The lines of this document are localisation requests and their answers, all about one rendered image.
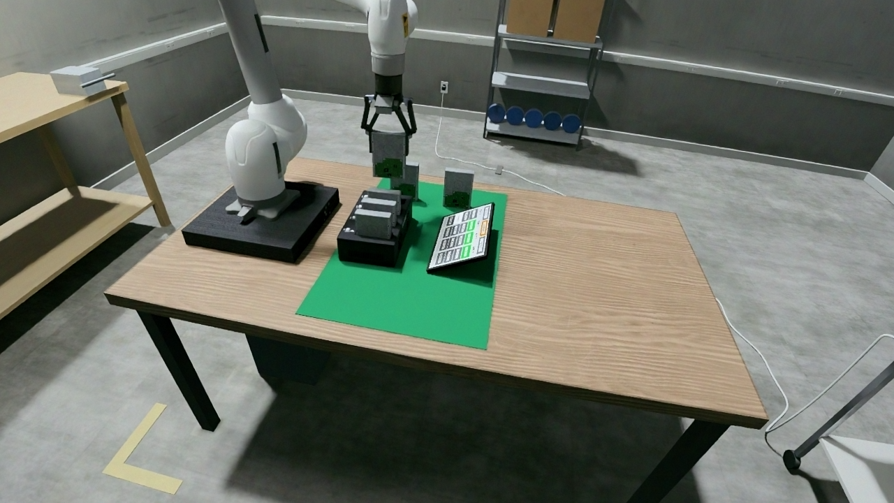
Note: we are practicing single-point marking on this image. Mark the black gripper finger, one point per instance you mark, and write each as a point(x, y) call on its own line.
point(368, 127)
point(409, 132)

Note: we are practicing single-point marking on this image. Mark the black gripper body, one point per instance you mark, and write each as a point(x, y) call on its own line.
point(389, 85)

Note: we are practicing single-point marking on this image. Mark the green mat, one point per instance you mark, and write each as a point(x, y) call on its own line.
point(452, 305)

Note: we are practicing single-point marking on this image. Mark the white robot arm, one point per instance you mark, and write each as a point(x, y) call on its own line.
point(257, 157)

